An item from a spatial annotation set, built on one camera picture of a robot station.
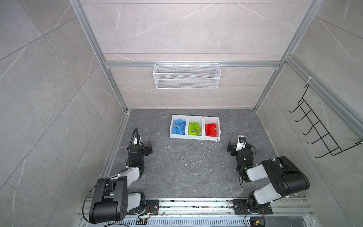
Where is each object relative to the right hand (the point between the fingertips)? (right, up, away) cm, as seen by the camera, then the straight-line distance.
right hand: (237, 140), depth 92 cm
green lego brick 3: (-28, +3, +8) cm, 30 cm away
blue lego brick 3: (-37, +6, +9) cm, 39 cm away
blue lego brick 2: (-43, +6, +12) cm, 45 cm away
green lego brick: (-27, +10, +16) cm, 33 cm away
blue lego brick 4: (-36, +9, +10) cm, 38 cm away
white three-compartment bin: (-22, +13, +12) cm, 28 cm away
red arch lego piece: (-16, +6, +9) cm, 20 cm away
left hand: (-64, 0, -2) cm, 64 cm away
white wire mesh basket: (-33, +46, +9) cm, 57 cm away
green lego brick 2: (-25, +6, +12) cm, 28 cm away
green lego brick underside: (-28, +7, +14) cm, 32 cm away
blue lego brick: (-40, +12, +15) cm, 44 cm away
